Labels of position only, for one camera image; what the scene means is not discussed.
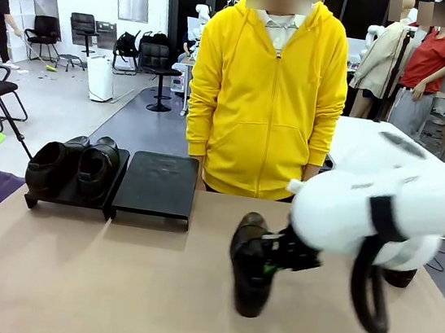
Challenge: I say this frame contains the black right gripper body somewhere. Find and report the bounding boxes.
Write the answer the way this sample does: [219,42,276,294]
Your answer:
[264,221,328,277]

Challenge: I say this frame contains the black leather shoe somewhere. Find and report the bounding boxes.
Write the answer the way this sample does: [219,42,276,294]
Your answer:
[22,128,92,203]
[220,208,285,321]
[382,265,418,291]
[73,134,124,206]

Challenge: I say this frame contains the black shoe stand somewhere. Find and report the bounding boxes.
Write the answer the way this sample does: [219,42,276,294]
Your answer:
[22,136,131,223]
[108,147,202,233]

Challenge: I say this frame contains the person's left hand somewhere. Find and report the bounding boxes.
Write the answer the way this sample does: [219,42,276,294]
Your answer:
[303,163,323,185]

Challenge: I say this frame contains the black slanted tripod pole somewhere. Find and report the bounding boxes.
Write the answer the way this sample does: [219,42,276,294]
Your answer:
[0,57,47,160]

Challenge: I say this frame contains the small black stool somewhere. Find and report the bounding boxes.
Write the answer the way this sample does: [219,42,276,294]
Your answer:
[54,53,89,75]

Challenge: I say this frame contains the black office armchair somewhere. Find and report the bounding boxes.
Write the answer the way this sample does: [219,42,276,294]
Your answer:
[20,12,66,64]

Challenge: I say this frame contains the white storage drawers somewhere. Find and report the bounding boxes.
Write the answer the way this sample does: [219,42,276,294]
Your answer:
[0,0,36,64]

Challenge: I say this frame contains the person in yellow hoodie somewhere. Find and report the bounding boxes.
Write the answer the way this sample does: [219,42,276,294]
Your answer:
[176,0,360,209]

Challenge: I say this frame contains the white air purifier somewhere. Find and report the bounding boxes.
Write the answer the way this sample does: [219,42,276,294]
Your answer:
[82,54,119,104]

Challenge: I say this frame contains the white table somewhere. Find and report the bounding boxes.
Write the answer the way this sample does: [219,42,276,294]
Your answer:
[310,113,445,262]

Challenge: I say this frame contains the black bar stool chair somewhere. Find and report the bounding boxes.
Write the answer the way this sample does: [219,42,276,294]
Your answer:
[65,11,103,59]

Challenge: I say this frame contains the grey cabinet box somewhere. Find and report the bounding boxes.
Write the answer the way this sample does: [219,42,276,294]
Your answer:
[92,20,120,50]

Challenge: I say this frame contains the black chair with backpack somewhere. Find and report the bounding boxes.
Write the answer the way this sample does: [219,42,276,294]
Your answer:
[109,28,143,78]

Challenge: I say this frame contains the background desk with items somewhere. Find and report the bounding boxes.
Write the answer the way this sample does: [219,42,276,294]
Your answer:
[166,51,199,119]

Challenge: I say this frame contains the black quilted bar chair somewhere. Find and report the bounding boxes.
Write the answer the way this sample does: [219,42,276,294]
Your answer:
[131,41,186,116]

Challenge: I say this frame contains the black bags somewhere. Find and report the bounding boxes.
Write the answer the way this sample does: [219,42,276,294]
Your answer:
[138,28,171,48]

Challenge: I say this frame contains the mannequin with beige jacket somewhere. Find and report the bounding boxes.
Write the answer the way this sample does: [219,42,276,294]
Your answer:
[343,0,421,125]

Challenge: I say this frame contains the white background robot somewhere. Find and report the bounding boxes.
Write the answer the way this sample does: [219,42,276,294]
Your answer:
[181,1,214,57]

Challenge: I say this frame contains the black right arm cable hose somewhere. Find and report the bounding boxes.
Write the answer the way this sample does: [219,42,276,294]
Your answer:
[342,229,404,333]

